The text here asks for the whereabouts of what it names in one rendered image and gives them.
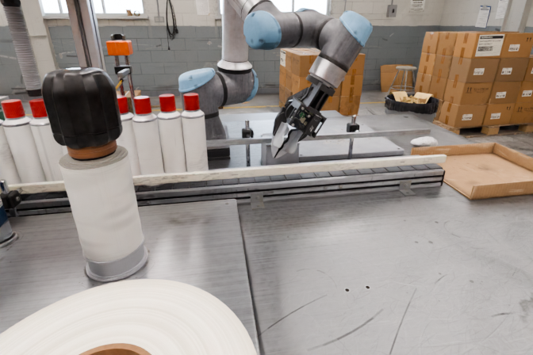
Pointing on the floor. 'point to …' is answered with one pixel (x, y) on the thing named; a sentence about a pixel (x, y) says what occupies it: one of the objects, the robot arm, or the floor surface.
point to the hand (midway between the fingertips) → (276, 151)
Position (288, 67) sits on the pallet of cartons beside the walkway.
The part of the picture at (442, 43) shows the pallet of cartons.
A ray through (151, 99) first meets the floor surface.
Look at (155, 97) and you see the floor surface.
